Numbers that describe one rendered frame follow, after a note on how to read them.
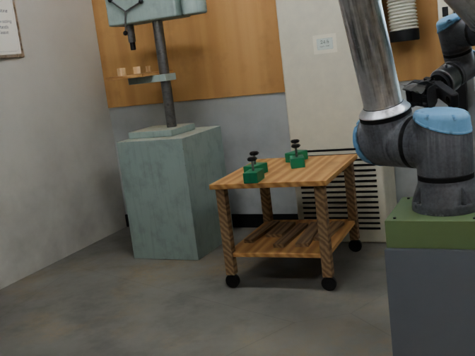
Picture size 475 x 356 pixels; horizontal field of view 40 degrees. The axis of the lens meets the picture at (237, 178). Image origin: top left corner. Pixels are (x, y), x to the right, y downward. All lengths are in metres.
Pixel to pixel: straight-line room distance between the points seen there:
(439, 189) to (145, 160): 2.23
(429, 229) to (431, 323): 0.26
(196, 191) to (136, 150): 0.42
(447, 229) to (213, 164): 2.31
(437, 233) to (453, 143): 0.24
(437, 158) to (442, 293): 0.36
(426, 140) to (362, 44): 0.31
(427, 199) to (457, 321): 0.33
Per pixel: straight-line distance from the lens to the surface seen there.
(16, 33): 4.03
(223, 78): 4.14
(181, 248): 3.75
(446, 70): 2.14
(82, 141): 4.38
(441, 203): 1.80
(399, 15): 3.59
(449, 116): 1.78
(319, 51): 3.59
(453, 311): 1.83
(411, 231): 1.79
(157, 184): 3.71
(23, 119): 4.00
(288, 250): 3.10
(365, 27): 1.82
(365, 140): 1.92
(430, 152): 1.79
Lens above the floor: 1.11
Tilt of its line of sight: 11 degrees down
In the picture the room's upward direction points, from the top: 7 degrees counter-clockwise
